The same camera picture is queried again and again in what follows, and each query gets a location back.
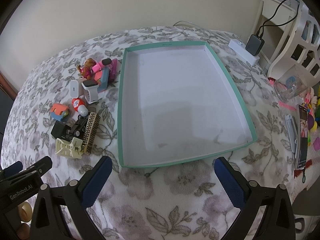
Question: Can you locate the orange blue toy block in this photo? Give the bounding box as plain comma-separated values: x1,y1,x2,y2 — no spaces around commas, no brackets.
50,103,70,122

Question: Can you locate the cream plastic hair claw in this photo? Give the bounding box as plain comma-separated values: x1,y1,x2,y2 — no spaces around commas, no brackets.
55,137,83,159

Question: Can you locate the white power strip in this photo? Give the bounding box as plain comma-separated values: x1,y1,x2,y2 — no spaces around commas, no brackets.
228,39,260,66

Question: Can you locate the floral grey white blanket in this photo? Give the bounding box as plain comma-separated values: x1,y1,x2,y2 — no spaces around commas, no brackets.
1,27,307,239

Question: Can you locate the gold black patterned hair clip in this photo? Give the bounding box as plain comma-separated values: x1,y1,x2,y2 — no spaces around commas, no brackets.
81,112,100,155

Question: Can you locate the teal shallow cardboard tray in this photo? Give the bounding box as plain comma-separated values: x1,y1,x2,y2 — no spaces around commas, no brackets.
117,41,257,168

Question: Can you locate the white usb charger cube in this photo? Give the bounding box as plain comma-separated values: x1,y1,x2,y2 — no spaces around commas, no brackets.
70,78,85,98

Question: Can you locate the clear glass cup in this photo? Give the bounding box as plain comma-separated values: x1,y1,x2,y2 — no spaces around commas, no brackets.
273,64,308,102

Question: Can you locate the colourful toy pile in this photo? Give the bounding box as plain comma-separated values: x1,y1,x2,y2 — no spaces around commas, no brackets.
299,87,319,159

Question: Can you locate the pink kids watch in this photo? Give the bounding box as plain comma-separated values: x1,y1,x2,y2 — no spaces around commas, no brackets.
92,58,112,73

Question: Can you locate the black power adapter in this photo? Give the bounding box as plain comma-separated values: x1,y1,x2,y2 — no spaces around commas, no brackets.
51,120,70,140

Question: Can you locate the grey folding phone stand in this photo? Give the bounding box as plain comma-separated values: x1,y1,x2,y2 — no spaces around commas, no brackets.
285,114,297,153

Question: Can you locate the white thin cable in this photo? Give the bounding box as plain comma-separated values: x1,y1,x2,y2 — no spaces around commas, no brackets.
172,20,201,28

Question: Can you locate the red white small bottle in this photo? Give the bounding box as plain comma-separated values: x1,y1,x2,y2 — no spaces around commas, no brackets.
72,98,88,117

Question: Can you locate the tape roll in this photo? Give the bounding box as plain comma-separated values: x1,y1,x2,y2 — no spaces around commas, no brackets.
18,202,33,223

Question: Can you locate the brown pink puppy figurine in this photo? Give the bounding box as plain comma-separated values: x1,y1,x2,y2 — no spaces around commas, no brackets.
76,58,96,80

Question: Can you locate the white wooden shelf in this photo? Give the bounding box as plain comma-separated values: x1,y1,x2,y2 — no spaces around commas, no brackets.
251,0,300,72

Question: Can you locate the black toy car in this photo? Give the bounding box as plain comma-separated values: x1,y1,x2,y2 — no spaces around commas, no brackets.
66,115,88,141

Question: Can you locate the pink crochet mat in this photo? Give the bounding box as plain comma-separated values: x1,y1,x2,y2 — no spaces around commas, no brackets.
267,77,303,110

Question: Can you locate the black smartphone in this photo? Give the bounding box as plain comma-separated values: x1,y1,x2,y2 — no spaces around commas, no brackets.
295,105,309,170

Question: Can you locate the black charging cable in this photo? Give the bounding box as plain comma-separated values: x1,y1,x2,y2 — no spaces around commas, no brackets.
256,0,301,39

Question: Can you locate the magenta translucent lighter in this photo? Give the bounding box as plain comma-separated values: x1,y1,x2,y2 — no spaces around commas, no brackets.
108,59,118,82

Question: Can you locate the dark grey power bank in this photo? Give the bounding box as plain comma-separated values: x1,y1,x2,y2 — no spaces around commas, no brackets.
245,34,265,56

